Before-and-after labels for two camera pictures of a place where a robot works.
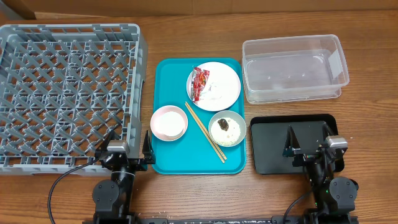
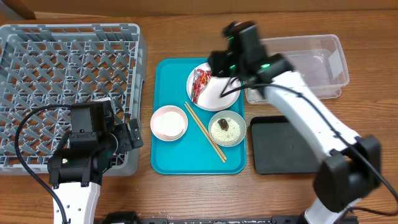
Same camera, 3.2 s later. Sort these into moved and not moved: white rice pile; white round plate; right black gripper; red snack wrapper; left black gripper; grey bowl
Moved: left black gripper; right black gripper
Not moved: red snack wrapper; white round plate; grey bowl; white rice pile
